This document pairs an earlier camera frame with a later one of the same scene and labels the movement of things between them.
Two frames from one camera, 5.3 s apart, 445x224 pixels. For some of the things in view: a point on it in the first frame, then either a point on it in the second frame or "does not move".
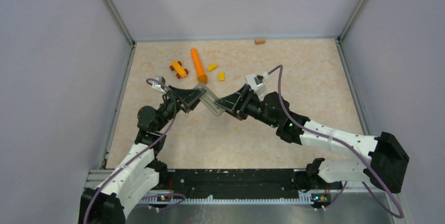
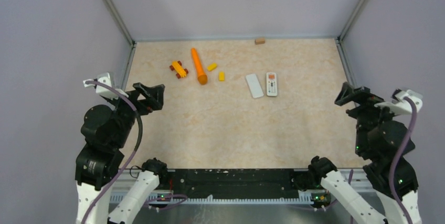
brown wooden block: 260,41 does not move
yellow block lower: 221,76 does not move
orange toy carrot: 202,76 does not move
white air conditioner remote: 208,99 -> 272,84
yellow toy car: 177,66 does not move
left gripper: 187,97 -> 154,95
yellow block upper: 211,67 does not move
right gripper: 242,97 -> 360,94
